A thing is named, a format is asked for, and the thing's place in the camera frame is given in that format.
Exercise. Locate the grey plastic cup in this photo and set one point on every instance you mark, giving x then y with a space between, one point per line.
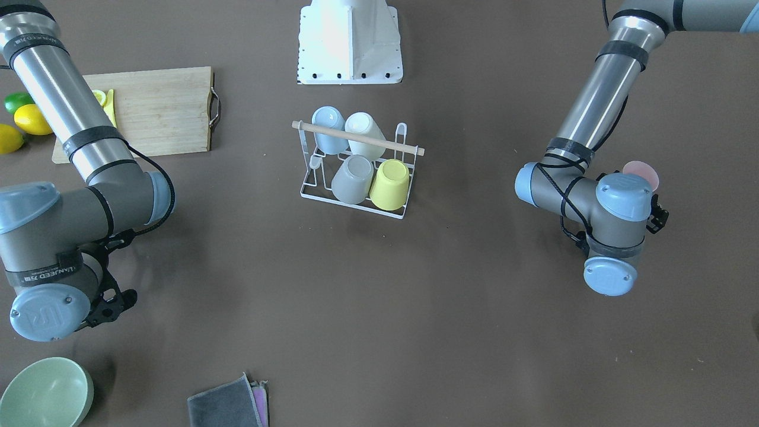
353 180

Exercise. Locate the yellow plastic knife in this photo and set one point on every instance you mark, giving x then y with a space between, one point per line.
110 106

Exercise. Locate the light blue plastic cup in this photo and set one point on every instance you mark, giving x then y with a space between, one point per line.
329 117

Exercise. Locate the whole yellow lemon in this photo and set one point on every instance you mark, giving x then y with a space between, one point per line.
11 139
30 119

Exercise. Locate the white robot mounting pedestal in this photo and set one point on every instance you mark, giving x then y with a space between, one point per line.
349 43

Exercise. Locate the purple cloth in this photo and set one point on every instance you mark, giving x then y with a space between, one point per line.
260 394

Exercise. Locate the lemon slice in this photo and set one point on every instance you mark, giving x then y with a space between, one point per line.
100 96

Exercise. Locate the green lime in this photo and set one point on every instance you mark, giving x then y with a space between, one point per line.
14 101

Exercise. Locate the white plastic cup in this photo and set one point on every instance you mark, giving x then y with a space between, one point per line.
364 124

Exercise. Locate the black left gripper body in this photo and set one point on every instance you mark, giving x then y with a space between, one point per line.
657 217

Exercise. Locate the white wire cup holder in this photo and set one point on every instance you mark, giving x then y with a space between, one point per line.
320 168

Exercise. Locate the green ceramic bowl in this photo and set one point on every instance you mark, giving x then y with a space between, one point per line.
54 391

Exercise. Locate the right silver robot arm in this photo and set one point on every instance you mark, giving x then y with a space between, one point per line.
56 244

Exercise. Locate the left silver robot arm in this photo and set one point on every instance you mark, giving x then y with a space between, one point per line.
656 161

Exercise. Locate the yellow plastic cup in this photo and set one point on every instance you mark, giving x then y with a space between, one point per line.
391 185

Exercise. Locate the pink plastic cup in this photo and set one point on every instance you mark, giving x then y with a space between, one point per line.
645 171

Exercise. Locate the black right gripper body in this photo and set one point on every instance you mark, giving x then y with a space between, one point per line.
111 300

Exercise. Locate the grey folded cloth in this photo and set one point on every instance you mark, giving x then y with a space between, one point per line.
230 404

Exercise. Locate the wooden cutting board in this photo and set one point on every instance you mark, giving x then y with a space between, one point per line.
162 112

